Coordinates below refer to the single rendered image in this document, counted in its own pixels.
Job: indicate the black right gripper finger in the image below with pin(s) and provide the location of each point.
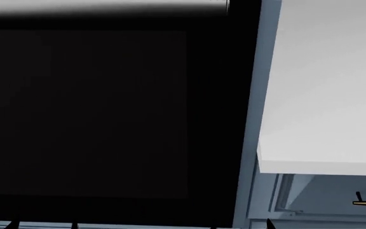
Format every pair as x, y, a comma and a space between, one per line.
270, 225

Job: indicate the white kitchen countertop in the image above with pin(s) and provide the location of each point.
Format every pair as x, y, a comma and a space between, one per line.
326, 95

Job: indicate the grey-blue kitchen cabinet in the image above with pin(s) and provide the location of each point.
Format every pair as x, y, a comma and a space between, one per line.
252, 143

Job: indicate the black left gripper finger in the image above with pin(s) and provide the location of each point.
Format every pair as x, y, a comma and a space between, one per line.
74, 226
12, 225

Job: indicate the black glass oven door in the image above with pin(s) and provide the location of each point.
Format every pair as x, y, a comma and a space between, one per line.
106, 114

